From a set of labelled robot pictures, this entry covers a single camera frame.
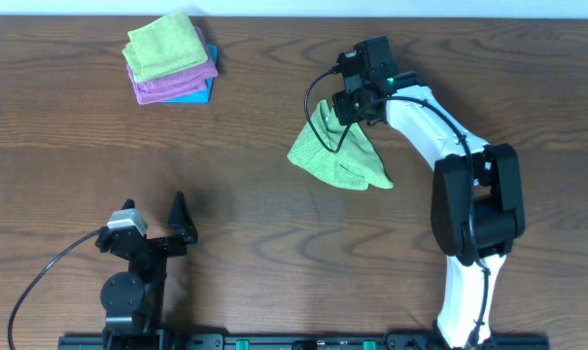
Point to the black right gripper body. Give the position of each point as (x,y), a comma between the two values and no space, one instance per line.
(350,109)

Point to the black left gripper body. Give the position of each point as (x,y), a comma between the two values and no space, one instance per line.
(151,244)

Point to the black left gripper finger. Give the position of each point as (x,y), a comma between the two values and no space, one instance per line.
(129,204)
(179,220)

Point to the light green cloth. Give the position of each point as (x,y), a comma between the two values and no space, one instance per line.
(355,167)

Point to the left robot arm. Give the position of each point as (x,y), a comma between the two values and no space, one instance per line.
(133,299)

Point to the folded blue cloth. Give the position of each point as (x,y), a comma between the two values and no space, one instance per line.
(195,84)

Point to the folded pink cloth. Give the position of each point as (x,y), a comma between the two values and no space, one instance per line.
(157,90)

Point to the folded green cloth on stack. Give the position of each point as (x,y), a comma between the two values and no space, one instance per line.
(163,47)

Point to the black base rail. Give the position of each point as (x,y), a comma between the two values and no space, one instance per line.
(216,341)

